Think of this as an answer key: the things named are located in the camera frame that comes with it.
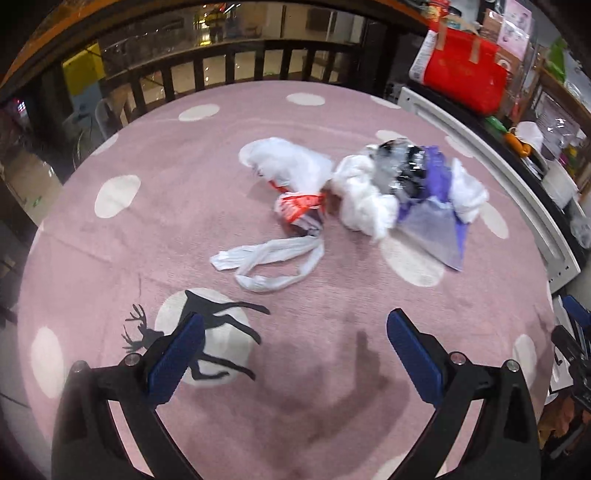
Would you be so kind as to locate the yellow board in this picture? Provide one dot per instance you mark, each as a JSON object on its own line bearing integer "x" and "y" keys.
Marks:
{"x": 83, "y": 69}

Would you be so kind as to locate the clear plastic bag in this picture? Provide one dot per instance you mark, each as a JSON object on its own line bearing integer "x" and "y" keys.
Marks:
{"x": 581, "y": 226}

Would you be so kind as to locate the pink polka dot tablecloth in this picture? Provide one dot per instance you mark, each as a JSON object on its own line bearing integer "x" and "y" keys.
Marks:
{"x": 300, "y": 369}

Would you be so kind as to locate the broad green leaf plant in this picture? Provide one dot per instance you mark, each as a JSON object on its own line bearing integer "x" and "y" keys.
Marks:
{"x": 558, "y": 60}

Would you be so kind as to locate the wooden ledge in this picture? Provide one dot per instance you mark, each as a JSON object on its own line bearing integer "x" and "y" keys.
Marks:
{"x": 23, "y": 53}

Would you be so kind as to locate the wooden shelf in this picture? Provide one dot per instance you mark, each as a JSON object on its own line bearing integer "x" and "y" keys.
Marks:
{"x": 554, "y": 106}

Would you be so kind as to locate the pink box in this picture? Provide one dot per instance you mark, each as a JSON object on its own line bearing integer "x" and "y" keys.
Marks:
{"x": 515, "y": 21}

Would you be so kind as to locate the white tissue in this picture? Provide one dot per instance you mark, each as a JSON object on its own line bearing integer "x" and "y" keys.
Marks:
{"x": 468, "y": 194}
{"x": 364, "y": 198}

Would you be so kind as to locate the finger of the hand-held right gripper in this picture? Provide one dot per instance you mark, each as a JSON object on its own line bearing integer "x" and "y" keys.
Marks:
{"x": 568, "y": 346}
{"x": 579, "y": 311}

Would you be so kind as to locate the purple plastic bag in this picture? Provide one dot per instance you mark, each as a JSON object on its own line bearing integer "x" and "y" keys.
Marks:
{"x": 434, "y": 230}

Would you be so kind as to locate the black baluster railing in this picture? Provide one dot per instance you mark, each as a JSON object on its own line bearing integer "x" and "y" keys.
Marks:
{"x": 231, "y": 60}

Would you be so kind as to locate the white plastic bag red print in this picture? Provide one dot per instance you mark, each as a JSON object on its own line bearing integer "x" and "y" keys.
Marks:
{"x": 288, "y": 166}

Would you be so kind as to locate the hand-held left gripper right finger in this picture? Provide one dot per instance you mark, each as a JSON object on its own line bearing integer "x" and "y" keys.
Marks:
{"x": 415, "y": 357}

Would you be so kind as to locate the black silver wrapper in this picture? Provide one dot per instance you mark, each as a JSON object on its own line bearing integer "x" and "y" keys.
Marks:
{"x": 401, "y": 166}

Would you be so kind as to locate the red tote bag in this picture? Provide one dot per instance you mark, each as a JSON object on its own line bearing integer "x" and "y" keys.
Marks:
{"x": 466, "y": 74}

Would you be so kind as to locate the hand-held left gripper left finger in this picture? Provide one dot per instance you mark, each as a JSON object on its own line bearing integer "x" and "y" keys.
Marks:
{"x": 178, "y": 355}

